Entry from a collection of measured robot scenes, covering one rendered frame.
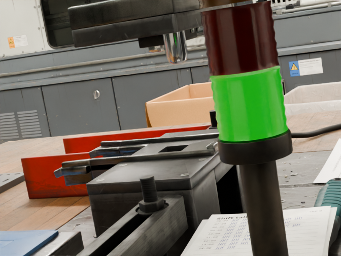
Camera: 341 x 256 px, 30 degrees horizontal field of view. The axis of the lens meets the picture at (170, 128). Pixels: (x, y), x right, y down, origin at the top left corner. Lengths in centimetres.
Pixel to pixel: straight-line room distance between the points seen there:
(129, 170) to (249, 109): 28
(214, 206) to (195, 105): 238
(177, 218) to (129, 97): 528
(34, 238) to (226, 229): 23
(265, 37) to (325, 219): 21
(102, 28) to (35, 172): 38
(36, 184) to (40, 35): 535
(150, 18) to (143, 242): 20
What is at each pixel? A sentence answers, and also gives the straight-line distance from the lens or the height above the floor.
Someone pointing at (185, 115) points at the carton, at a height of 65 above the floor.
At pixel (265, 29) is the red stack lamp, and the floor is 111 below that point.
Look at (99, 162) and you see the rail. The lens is 65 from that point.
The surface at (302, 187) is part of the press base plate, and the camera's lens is 76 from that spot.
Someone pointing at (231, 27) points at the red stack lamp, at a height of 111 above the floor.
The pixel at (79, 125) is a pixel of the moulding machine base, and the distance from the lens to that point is 612.
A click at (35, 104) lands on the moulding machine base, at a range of 635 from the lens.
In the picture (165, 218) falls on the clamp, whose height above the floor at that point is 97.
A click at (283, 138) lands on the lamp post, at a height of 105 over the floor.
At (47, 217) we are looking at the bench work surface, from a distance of 81.
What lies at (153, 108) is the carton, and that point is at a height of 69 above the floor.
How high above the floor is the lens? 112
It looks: 10 degrees down
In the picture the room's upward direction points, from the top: 9 degrees counter-clockwise
